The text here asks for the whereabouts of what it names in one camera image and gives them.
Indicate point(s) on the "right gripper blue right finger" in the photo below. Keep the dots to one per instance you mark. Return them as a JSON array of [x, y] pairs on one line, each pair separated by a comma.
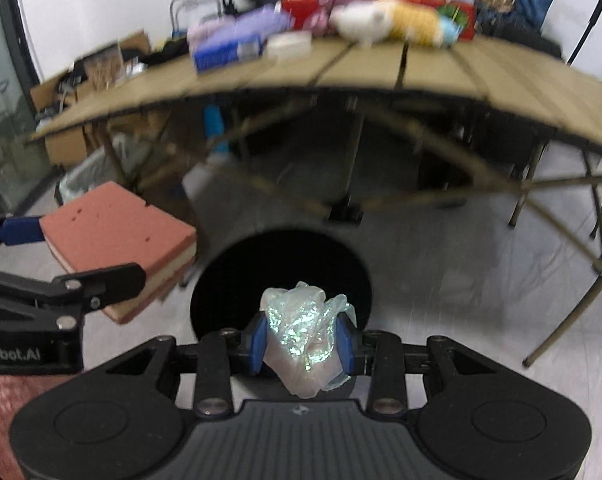
[[378, 355]]

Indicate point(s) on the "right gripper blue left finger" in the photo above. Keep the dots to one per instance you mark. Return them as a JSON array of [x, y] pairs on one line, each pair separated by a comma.
[[222, 355]]

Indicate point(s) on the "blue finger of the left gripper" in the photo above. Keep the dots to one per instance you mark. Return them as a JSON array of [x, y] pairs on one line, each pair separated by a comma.
[[106, 282], [20, 230]]

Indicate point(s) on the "pink layered sponge block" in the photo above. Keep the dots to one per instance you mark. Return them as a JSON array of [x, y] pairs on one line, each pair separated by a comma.
[[110, 226]]

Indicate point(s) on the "iridescent plastic bag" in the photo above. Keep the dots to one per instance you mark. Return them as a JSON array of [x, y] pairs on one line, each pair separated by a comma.
[[301, 338]]

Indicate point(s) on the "blue tissue pack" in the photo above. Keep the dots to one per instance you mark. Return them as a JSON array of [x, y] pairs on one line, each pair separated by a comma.
[[219, 53]]

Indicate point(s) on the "white foam block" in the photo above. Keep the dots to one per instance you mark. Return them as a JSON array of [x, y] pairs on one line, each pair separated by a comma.
[[287, 45]]

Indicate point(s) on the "purple woven drawstring pouch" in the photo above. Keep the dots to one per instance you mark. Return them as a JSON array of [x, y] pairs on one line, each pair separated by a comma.
[[260, 23]]

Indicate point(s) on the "white and yellow plush toy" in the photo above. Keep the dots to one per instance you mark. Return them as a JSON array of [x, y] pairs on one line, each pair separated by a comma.
[[368, 22]]

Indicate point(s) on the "lilac fuzzy towel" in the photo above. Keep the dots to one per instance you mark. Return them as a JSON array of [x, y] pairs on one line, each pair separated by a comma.
[[197, 33]]

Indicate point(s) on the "black round trash bin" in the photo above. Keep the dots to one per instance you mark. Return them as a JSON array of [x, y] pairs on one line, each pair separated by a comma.
[[228, 292]]

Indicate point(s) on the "cardboard box with green liner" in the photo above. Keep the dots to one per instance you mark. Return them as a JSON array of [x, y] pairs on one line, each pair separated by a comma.
[[97, 169]]

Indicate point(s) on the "clear jar with black lid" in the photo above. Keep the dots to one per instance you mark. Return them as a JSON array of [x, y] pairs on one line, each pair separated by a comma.
[[103, 67]]

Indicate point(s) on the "black knit cloth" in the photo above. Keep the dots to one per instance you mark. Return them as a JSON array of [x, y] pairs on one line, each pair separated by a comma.
[[172, 49]]

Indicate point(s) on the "tan folding slat table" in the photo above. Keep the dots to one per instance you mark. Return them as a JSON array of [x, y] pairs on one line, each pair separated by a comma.
[[390, 85]]

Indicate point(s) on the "light blue plush toy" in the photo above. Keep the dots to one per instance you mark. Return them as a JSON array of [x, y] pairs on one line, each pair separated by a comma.
[[449, 31]]

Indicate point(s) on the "black suitcase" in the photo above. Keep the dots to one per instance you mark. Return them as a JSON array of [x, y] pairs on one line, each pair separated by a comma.
[[517, 33]]

